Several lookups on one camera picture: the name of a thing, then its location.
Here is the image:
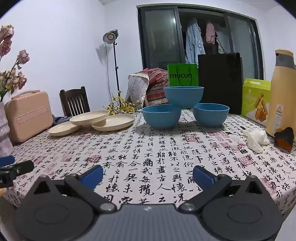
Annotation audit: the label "white quilted cloth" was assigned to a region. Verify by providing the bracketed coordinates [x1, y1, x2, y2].
[125, 72, 149, 109]

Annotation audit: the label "pink glitter vase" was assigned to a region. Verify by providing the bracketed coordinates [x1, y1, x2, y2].
[0, 102, 14, 157]

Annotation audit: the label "calligraphy printed tablecloth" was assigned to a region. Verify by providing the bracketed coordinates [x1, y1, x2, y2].
[0, 109, 296, 217]

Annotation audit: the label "dark sliding glass door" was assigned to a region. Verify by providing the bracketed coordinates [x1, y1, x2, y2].
[137, 6, 264, 81]

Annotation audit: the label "beige thermos bottle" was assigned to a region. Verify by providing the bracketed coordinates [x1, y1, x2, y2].
[265, 49, 296, 137]

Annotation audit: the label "dark wooden chair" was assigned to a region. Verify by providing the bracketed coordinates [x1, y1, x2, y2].
[59, 86, 90, 117]

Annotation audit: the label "dried pink roses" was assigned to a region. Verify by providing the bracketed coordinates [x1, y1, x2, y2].
[0, 25, 30, 102]

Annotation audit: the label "purple grey cloth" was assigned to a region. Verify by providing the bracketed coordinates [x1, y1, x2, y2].
[52, 115, 72, 124]

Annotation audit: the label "crumpled white tissue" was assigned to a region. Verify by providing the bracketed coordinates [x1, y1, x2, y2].
[242, 129, 270, 154]

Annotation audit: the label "cream plate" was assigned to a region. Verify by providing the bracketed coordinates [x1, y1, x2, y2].
[69, 110, 110, 126]
[48, 121, 81, 137]
[92, 114, 136, 132]

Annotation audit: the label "yellow flower branch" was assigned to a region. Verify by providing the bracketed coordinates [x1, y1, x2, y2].
[103, 93, 141, 116]

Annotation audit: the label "studio light on stand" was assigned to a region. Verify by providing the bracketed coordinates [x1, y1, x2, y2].
[103, 30, 123, 109]

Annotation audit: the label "blue bowl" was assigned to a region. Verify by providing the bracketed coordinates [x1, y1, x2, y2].
[142, 105, 182, 130]
[163, 86, 205, 109]
[192, 103, 230, 127]

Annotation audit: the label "red patterned blanket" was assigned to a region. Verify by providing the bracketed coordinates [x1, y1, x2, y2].
[139, 68, 169, 107]

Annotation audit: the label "black orange plastic lid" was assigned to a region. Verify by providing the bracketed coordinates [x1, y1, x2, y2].
[274, 127, 295, 152]

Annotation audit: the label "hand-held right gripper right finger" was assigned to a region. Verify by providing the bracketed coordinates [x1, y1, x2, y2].
[180, 165, 263, 214]

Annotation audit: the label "pink hard suitcase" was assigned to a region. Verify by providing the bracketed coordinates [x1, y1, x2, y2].
[4, 90, 54, 143]

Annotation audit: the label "yellow-green snack box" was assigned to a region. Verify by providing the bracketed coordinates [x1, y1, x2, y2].
[241, 78, 271, 127]

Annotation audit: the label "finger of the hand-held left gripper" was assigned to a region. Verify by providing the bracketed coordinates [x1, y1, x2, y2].
[0, 156, 15, 166]
[0, 160, 35, 179]

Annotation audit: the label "green paper bag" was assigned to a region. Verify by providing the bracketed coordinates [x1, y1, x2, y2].
[167, 63, 199, 110]

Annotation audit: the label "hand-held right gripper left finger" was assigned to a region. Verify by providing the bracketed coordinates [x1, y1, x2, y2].
[33, 165, 117, 214]

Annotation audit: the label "hanging pink garment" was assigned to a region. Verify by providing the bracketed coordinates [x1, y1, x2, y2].
[205, 22, 219, 44]

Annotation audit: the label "hanging light blue shirt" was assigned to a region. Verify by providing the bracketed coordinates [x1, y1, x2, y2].
[185, 19, 206, 64]

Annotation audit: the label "black paper bag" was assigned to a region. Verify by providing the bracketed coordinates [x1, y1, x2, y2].
[198, 36, 244, 115]

